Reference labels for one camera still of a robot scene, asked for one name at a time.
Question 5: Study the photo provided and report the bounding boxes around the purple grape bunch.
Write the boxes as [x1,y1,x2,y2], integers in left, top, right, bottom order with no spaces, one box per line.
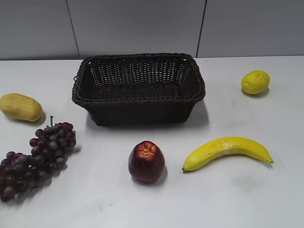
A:
[0,116,76,202]

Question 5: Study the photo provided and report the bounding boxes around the yellow banana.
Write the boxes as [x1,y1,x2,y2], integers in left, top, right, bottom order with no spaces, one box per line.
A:
[182,137,274,172]

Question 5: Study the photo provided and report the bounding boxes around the red apple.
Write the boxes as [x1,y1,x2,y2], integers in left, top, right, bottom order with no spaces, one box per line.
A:
[128,141,165,183]

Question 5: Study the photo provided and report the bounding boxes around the yellow mango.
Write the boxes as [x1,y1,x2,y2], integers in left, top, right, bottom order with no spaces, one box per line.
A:
[0,93,43,122]

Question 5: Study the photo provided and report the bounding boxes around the dark brown wicker basket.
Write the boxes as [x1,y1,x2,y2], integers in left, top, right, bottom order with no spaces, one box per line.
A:
[72,53,206,126]

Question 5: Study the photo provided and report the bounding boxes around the yellow lemon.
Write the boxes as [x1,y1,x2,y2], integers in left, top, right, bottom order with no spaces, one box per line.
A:
[241,70,271,95]

